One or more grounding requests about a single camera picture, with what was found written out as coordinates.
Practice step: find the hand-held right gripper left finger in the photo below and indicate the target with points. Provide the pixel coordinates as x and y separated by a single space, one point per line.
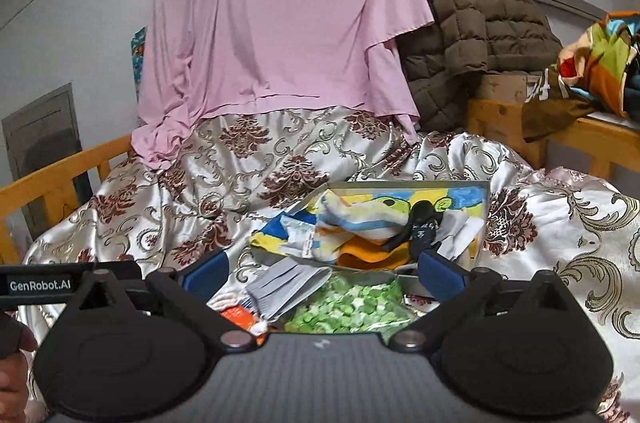
205 275

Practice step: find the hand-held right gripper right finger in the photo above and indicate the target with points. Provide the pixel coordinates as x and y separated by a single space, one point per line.
442 275

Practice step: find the pale grey glove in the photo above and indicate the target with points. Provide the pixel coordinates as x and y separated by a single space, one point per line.
460 228

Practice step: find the orange oven mitt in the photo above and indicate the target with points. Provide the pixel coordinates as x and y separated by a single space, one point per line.
370 256

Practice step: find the cartoon print box tray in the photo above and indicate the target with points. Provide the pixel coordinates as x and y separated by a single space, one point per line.
465 198

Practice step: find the striped colourful towel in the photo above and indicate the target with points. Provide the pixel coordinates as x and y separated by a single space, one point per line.
340 223

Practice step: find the person's left hand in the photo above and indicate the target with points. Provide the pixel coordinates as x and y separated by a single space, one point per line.
25 344

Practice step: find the orange white carton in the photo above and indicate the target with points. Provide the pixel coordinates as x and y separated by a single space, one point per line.
235 315

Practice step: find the bag of green peas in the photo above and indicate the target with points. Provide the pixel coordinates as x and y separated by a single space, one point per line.
350 303

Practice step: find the blue white mask packet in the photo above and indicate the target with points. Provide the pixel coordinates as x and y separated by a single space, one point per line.
300 233

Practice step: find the floral satin bedspread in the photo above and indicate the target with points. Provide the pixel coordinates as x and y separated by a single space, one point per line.
250 153

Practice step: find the cardboard box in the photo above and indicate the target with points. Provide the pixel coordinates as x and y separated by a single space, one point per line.
500 88

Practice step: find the pink sheet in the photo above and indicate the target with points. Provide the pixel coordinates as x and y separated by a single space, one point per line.
275 28

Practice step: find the colourful printed cloth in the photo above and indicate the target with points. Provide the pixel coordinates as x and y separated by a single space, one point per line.
600 63

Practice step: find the brown puffer jacket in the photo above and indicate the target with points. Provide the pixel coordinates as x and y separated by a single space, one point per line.
475 13

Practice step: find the grey wall panel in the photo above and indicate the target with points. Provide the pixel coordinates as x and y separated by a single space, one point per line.
40 143

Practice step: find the wooden bed frame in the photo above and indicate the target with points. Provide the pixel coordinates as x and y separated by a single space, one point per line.
590 138

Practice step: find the blue wall poster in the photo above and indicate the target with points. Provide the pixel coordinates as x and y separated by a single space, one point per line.
137 53

